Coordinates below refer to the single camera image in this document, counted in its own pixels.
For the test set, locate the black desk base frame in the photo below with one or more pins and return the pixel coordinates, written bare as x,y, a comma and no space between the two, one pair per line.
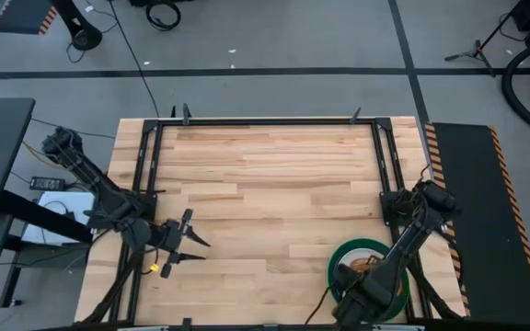
39,216

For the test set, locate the black stand base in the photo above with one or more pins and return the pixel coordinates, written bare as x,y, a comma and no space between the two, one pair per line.
83,39

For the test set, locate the white box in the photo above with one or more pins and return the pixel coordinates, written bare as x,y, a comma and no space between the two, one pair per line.
78,202

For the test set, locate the small hazard striped mat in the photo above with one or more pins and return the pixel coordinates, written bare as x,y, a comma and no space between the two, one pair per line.
21,16

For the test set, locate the black upright post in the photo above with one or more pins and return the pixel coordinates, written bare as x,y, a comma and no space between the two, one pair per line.
355,116
186,115

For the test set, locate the black table frame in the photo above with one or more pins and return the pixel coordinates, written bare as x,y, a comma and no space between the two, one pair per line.
265,121

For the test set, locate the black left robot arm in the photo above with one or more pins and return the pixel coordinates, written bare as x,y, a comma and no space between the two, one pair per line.
104,193

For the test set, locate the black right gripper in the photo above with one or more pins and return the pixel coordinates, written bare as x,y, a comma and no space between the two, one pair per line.
357,303

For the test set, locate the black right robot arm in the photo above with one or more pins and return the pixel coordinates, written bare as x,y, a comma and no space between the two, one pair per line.
412,239

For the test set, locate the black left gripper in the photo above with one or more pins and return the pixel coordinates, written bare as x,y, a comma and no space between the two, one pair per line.
171,236

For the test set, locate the black tripod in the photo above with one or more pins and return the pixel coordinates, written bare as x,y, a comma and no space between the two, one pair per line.
476,48

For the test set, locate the black power adapter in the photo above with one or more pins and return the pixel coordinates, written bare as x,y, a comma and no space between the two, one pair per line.
46,183

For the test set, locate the large hazard striped mat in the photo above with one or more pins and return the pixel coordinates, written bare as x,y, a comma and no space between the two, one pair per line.
476,220

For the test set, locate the black floor case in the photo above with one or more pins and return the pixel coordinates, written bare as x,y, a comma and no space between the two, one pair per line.
141,2

